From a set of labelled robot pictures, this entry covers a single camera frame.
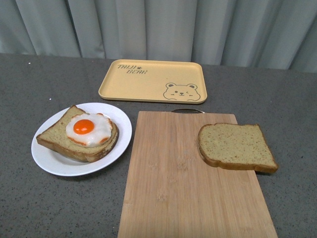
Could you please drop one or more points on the grey curtain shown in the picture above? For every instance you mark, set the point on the grey curtain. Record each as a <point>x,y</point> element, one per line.
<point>278,34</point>

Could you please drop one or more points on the yellow bear tray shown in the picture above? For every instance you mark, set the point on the yellow bear tray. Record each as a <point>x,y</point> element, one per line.
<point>154,81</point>

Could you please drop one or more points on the white round plate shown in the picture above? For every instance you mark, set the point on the white round plate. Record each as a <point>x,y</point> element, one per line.
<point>57,164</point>

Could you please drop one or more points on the bread slice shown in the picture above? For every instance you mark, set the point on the bread slice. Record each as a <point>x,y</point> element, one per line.
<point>236,147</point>
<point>55,139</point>

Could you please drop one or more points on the fake fried egg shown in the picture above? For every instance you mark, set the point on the fake fried egg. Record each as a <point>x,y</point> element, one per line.
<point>89,130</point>

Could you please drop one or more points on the metal cutting board handle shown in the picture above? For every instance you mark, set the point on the metal cutting board handle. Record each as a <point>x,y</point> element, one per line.
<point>188,111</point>

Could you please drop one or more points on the wooden cutting board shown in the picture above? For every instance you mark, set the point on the wooden cutting board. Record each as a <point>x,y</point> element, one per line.
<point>172,193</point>

